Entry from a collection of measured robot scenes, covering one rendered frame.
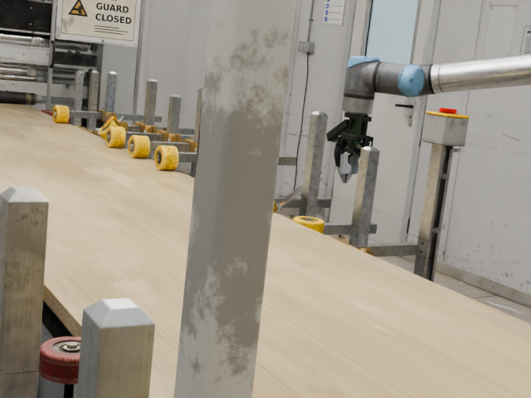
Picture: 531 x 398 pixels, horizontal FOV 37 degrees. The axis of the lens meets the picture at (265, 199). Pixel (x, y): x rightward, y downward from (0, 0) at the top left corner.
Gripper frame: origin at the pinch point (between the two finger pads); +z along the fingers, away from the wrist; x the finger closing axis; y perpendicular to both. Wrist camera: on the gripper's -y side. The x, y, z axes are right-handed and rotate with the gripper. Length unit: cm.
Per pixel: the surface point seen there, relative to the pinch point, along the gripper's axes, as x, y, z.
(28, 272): -129, 124, -13
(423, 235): -20, 58, 3
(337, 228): -3.9, 5.2, 14.3
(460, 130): -17, 62, -22
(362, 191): -19.4, 33.4, -2.6
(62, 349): -116, 96, 6
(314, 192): -16.7, 9.1, 2.5
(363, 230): -17.7, 34.1, 7.6
